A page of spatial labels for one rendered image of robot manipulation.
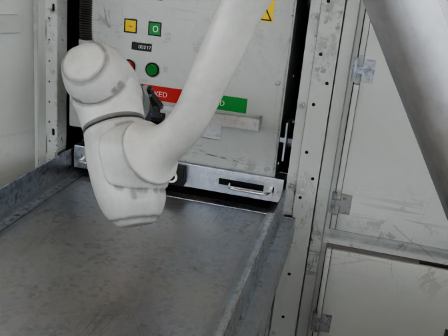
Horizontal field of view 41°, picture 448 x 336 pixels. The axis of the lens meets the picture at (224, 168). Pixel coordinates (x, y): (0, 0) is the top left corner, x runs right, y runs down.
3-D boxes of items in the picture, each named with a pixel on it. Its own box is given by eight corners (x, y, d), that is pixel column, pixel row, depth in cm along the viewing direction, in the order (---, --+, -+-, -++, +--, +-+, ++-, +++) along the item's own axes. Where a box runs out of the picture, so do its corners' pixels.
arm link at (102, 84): (82, 78, 106) (97, 147, 103) (42, 41, 91) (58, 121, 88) (139, 59, 105) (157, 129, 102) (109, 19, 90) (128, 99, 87)
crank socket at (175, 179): (182, 188, 146) (183, 168, 144) (158, 183, 147) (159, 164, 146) (185, 184, 149) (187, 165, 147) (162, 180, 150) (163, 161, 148)
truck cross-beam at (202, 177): (281, 203, 144) (284, 180, 142) (73, 167, 155) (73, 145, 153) (284, 196, 149) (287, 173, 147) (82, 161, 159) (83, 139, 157)
